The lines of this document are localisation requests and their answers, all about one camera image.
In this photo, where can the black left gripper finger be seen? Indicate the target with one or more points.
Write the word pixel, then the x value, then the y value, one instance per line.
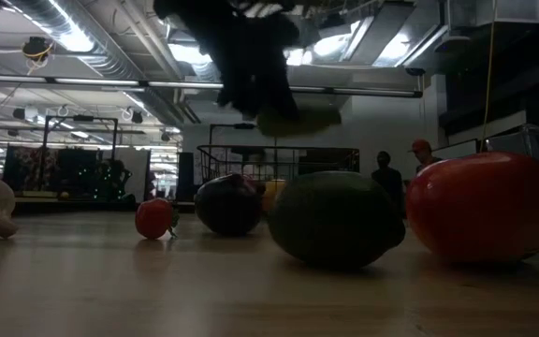
pixel 237 89
pixel 279 89

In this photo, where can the light green chayote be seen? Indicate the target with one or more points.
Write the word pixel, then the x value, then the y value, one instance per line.
pixel 307 124

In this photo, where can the yellow bell pepper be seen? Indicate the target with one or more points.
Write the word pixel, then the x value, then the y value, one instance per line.
pixel 273 196

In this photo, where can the dark purple eggplant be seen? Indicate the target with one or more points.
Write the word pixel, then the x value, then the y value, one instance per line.
pixel 227 206

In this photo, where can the dark green lime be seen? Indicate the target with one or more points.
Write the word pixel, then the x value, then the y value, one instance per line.
pixel 335 220

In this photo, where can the large red tomato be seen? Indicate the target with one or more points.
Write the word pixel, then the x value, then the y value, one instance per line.
pixel 485 206

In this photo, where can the black upright panel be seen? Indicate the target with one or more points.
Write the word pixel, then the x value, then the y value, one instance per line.
pixel 185 178

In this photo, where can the white panel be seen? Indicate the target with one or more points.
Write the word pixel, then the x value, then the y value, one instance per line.
pixel 138 164

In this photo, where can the person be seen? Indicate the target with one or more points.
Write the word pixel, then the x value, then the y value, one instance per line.
pixel 388 182
pixel 424 161

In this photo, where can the red cap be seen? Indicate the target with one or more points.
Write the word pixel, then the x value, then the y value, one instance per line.
pixel 420 145

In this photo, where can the small red tomato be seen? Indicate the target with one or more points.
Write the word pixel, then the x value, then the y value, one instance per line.
pixel 153 217

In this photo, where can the black equipment green lights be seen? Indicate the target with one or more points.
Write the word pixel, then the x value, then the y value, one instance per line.
pixel 91 178

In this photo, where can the floral patterned panel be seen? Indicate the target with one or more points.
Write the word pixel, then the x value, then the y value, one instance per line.
pixel 26 168

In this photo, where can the clear plastic bin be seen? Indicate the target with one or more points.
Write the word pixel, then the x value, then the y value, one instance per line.
pixel 531 140

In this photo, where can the black aluminium rig frame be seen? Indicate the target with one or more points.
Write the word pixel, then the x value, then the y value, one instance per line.
pixel 372 92

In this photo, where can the black ceiling-hung camera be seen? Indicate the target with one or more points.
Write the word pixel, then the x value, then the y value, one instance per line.
pixel 36 48

